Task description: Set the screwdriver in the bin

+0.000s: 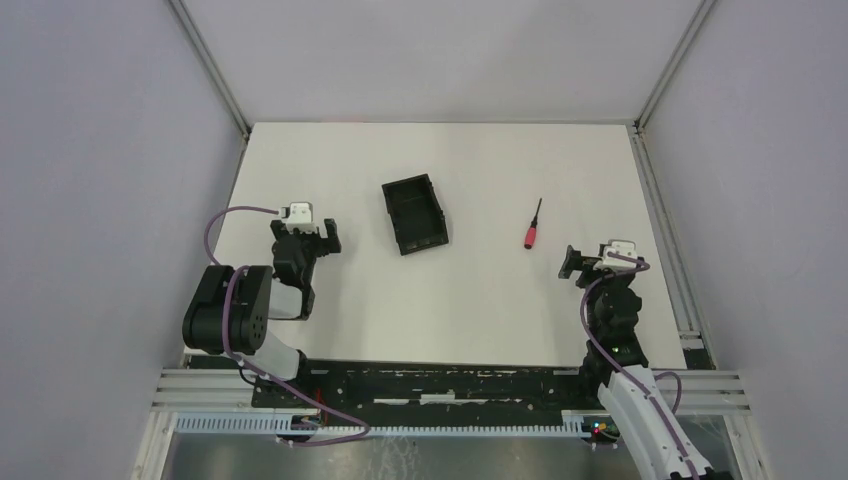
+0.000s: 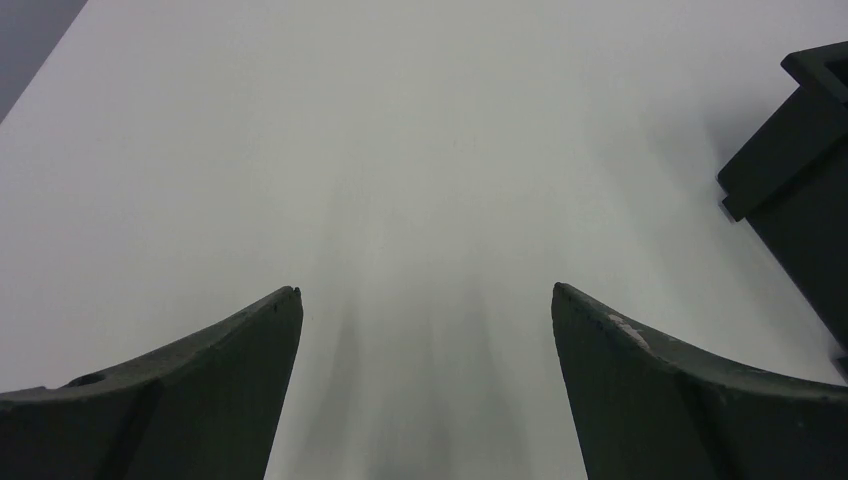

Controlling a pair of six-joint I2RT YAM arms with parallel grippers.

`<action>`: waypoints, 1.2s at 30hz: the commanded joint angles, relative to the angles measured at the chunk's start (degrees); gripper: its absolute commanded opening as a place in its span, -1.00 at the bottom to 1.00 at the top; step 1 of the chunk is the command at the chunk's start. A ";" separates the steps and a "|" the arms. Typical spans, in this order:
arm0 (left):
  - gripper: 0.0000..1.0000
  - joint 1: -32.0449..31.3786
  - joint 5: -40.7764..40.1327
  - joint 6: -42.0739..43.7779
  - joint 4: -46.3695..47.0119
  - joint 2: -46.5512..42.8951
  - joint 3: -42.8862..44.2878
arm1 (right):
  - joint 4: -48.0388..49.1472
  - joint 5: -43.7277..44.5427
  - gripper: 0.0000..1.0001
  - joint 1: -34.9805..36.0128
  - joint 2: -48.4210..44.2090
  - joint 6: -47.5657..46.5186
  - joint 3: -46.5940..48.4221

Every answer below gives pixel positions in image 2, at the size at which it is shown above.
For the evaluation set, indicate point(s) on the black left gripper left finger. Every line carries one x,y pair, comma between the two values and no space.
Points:
206,406

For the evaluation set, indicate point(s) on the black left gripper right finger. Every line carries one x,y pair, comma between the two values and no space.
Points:
647,405

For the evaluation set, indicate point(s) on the black plastic bin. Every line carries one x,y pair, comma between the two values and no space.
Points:
789,183

